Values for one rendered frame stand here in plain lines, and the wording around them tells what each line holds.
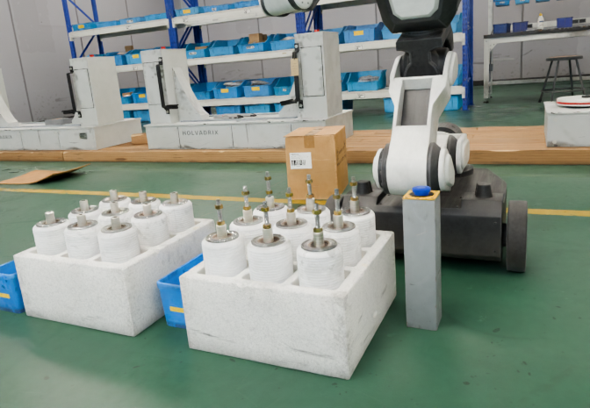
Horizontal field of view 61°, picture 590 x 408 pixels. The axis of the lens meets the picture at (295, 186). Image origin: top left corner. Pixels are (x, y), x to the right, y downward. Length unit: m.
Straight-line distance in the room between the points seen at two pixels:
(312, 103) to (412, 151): 1.98
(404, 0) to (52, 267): 1.15
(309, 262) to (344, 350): 0.18
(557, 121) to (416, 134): 1.68
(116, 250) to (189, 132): 2.45
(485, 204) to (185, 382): 0.90
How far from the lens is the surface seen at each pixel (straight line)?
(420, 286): 1.19
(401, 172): 1.34
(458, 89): 5.63
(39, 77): 8.69
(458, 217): 1.47
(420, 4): 1.45
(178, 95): 3.92
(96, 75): 4.39
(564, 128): 2.99
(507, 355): 1.18
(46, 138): 4.72
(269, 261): 1.06
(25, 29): 8.68
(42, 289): 1.52
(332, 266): 1.02
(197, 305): 1.17
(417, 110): 1.48
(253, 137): 3.43
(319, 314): 1.02
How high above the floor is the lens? 0.62
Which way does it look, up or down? 14 degrees down
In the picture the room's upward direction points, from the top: 5 degrees counter-clockwise
